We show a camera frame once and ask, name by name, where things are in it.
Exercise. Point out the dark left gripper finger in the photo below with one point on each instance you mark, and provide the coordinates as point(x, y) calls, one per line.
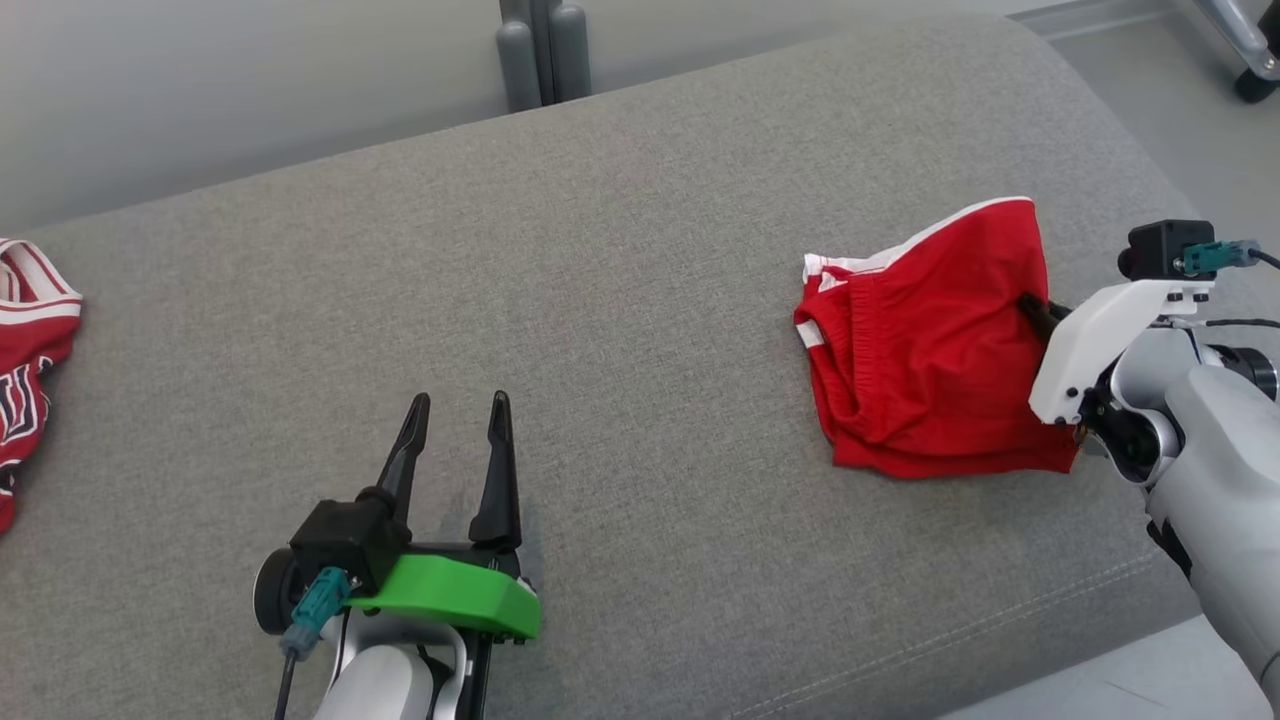
point(498, 480)
point(405, 460)

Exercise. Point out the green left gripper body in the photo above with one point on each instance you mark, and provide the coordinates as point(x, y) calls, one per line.
point(450, 590)

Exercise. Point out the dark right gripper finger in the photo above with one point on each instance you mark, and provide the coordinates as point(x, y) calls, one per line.
point(1042, 315)

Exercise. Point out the grey partition bottom rail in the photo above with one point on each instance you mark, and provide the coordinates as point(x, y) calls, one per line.
point(1090, 15)

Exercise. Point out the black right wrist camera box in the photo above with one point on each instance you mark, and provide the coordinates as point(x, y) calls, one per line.
point(1155, 250)

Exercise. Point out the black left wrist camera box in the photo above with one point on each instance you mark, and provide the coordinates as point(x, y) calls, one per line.
point(345, 535)

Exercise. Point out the red white-sleeved basketball jersey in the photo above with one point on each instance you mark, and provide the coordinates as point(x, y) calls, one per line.
point(30, 340)

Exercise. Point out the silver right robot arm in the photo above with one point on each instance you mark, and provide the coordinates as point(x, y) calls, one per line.
point(1220, 470)

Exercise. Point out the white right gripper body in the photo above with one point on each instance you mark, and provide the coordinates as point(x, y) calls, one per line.
point(1090, 340)

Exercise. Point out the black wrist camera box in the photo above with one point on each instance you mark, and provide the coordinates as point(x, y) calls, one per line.
point(1155, 250)
point(345, 535)

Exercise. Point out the grey partition foot with caster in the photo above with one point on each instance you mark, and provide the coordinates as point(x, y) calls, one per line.
point(1235, 30)

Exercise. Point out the red basketball shorts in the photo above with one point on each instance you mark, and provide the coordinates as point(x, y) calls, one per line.
point(920, 350)

